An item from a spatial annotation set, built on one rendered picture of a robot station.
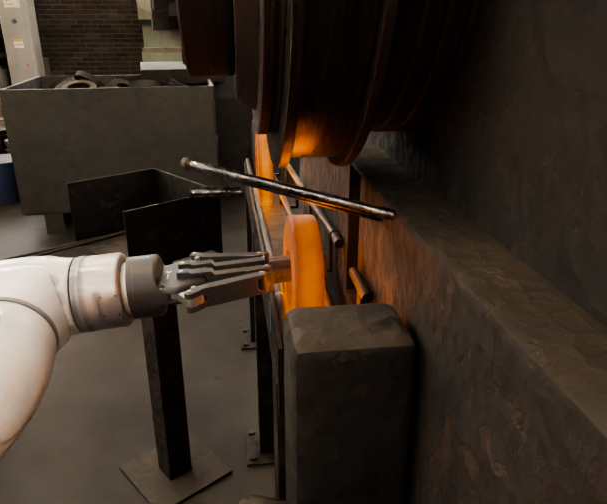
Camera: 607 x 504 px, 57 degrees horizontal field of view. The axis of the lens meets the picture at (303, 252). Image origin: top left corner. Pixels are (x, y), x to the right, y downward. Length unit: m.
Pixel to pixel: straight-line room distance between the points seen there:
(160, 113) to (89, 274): 2.40
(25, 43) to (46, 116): 7.20
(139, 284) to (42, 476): 1.01
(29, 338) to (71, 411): 1.20
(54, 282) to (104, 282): 0.05
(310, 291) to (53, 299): 0.28
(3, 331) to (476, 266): 0.43
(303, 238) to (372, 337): 0.22
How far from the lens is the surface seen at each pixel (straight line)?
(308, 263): 0.63
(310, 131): 0.51
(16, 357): 0.59
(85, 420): 1.76
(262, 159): 1.31
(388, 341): 0.45
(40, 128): 3.13
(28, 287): 0.67
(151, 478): 1.52
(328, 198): 0.52
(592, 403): 0.28
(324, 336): 0.44
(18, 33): 10.30
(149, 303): 0.67
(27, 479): 1.62
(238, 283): 0.65
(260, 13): 0.48
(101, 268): 0.68
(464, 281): 0.38
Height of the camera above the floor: 1.02
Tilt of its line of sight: 22 degrees down
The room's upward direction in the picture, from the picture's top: straight up
